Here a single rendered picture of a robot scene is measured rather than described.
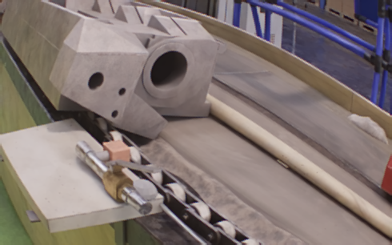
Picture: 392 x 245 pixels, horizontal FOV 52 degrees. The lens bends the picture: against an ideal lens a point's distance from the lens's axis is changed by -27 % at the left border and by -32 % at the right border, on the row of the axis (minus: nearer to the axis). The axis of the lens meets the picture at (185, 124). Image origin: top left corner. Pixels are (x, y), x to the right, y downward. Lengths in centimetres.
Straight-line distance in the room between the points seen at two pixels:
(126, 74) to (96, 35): 10
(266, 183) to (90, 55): 38
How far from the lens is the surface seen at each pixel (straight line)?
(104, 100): 92
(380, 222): 85
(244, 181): 94
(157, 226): 75
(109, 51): 89
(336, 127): 129
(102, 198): 74
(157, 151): 102
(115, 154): 81
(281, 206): 87
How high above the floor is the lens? 119
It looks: 23 degrees down
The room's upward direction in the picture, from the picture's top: 7 degrees clockwise
